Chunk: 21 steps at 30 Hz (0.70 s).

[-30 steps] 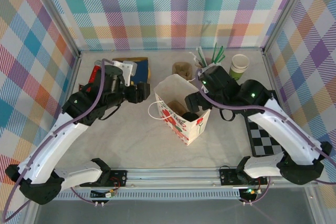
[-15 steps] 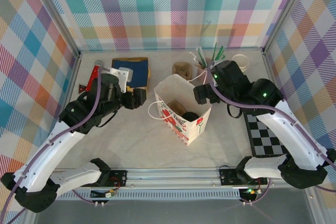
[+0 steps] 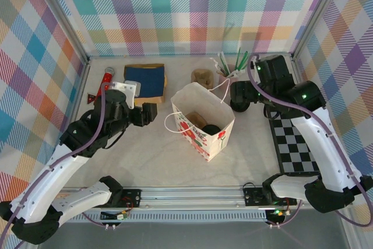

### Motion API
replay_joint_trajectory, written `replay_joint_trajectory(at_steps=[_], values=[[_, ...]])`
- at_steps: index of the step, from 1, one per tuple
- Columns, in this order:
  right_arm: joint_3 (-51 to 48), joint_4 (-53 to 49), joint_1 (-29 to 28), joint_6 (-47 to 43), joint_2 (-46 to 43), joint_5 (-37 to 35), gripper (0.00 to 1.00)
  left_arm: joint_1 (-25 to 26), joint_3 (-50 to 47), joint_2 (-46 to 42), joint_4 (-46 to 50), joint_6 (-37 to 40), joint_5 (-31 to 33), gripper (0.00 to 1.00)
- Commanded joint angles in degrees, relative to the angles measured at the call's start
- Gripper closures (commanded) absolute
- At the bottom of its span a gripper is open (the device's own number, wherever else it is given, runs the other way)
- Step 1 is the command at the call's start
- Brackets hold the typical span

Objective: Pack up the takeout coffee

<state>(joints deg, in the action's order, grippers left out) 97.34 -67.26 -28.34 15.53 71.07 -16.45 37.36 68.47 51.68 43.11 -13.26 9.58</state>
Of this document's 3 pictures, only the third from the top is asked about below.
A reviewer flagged aluminium mounting rail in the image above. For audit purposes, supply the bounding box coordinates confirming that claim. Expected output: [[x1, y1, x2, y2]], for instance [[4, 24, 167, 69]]
[[31, 186, 353, 212]]

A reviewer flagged aluminium frame post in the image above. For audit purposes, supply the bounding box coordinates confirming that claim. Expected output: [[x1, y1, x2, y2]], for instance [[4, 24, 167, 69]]
[[291, 0, 349, 62], [34, 0, 92, 64]]

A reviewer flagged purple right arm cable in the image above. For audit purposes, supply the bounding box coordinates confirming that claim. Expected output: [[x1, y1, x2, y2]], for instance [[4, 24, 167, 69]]
[[247, 53, 373, 226]]

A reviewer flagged black silver chessboard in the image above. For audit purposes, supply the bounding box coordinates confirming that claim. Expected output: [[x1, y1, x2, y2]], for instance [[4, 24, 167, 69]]
[[267, 108, 321, 177]]

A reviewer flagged grey slotted cable duct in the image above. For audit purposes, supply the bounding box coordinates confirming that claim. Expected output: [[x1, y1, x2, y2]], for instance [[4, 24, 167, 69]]
[[46, 212, 269, 224]]

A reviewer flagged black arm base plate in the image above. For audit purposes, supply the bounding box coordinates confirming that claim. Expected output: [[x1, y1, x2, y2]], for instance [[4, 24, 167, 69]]
[[243, 184, 298, 207], [89, 189, 142, 209]]

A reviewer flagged white flower print paper bag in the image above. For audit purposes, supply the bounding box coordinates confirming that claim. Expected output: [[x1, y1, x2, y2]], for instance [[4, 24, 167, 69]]
[[164, 81, 236, 163]]

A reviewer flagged red glitter toy microphone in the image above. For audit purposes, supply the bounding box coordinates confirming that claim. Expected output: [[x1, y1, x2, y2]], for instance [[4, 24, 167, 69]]
[[98, 66, 115, 94]]

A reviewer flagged aluminium frame cross rail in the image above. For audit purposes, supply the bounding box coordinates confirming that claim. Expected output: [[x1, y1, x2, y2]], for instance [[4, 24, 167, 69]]
[[87, 52, 294, 59]]

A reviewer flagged brown pulp cup carrier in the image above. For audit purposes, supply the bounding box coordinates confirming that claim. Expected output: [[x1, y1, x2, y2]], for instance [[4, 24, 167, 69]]
[[186, 111, 208, 129]]

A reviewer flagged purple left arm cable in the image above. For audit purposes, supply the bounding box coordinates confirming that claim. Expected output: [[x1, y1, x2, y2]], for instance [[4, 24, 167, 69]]
[[4, 82, 117, 249]]

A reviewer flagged blue napkin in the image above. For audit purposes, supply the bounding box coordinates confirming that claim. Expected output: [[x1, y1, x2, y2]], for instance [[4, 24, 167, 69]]
[[125, 66, 166, 98]]

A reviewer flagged black plastic cup lid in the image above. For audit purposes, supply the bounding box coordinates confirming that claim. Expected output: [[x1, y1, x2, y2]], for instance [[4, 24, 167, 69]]
[[202, 124, 221, 138]]

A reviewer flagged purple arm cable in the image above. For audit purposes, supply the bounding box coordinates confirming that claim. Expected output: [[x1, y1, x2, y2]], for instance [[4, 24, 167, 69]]
[[4, 82, 117, 249], [247, 53, 373, 226]]

